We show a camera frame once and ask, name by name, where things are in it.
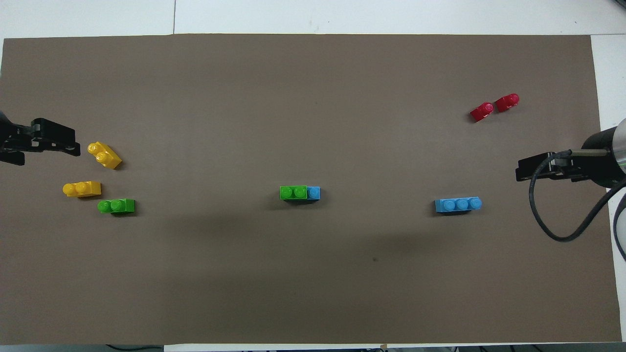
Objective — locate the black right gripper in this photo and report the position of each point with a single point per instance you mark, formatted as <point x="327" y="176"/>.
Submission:
<point x="601" y="161"/>

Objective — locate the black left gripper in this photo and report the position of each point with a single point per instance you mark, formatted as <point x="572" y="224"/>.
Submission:
<point x="17" y="137"/>

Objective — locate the blue three-stud toy brick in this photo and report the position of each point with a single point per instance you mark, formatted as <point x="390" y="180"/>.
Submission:
<point x="458" y="205"/>
<point x="313" y="193"/>

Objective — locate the green two-stud toy brick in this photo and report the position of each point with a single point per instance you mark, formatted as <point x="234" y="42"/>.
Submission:
<point x="117" y="206"/>
<point x="293" y="193"/>

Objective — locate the yellow two-stud toy brick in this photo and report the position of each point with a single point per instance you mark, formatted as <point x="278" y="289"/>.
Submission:
<point x="82" y="188"/>
<point x="104" y="155"/>

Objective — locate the red one-stud toy brick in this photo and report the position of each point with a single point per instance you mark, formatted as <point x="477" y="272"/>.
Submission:
<point x="481" y="112"/>
<point x="506" y="102"/>

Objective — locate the brown table mat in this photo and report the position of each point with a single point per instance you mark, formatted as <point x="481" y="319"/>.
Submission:
<point x="303" y="122"/>

